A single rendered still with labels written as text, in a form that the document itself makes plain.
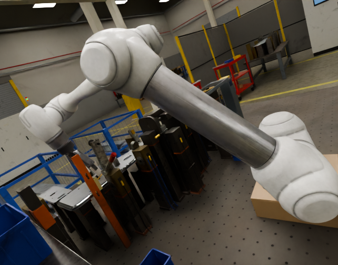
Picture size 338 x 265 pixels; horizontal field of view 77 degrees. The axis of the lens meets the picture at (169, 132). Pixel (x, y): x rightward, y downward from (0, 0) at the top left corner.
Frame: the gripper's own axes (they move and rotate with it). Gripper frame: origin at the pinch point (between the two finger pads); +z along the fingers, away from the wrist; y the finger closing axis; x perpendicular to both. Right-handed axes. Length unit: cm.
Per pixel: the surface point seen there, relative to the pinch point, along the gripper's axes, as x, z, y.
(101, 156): -2.9, -8.0, -16.3
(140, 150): -16.3, 2.5, -22.3
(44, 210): 25.7, -11.8, -19.0
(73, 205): 17.9, 0.0, -8.6
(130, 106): -447, 172, 597
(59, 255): 33, -7, -39
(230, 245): 2, 36, -61
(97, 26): -541, -127, 583
